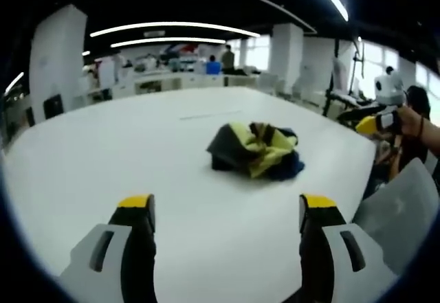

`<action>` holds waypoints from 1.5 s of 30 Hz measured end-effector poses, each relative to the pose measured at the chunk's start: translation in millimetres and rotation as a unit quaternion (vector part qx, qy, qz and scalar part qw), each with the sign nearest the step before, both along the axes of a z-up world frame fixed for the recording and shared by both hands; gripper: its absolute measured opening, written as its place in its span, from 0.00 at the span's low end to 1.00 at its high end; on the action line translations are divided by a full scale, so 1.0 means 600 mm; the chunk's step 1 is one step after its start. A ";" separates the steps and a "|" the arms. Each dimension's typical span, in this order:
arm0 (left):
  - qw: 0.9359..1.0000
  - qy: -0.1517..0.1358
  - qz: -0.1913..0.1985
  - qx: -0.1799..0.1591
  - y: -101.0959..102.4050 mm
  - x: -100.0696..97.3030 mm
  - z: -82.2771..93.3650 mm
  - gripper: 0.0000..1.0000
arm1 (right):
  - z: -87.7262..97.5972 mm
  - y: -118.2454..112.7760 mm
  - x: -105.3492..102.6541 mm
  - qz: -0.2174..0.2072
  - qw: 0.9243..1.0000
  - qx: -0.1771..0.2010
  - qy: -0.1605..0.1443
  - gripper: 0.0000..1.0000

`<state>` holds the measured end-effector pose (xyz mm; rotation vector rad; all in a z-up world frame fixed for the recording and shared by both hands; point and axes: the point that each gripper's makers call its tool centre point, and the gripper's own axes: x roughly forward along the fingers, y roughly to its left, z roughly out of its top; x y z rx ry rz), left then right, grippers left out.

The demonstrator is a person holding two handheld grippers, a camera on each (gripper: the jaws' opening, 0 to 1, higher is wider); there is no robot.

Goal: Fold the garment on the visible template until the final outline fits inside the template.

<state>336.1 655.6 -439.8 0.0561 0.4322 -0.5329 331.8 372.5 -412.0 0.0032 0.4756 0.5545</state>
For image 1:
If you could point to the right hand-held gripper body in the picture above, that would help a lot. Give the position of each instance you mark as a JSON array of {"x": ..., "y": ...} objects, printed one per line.
[{"x": 388, "y": 88}]

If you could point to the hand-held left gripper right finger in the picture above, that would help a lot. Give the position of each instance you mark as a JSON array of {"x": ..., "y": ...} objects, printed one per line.
[{"x": 318, "y": 248}]

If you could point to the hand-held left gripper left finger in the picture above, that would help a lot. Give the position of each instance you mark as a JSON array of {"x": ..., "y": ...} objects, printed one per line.
[{"x": 135, "y": 248}]

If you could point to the yellow and dark garment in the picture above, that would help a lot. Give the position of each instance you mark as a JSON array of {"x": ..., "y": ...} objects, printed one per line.
[{"x": 256, "y": 152}]

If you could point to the person's right hand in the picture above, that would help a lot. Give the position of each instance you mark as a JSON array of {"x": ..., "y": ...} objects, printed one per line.
[{"x": 410, "y": 122}]

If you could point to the black metal stand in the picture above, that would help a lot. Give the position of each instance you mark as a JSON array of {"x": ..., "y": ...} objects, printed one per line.
[{"x": 343, "y": 100}]

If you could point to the grey chair back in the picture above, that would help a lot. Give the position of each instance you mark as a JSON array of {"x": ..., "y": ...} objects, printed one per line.
[{"x": 402, "y": 213}]

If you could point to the black chair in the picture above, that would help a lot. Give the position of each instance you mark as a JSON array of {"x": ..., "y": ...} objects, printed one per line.
[{"x": 53, "y": 106}]

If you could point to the long white counter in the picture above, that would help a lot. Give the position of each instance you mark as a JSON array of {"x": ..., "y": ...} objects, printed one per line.
[{"x": 192, "y": 81}]

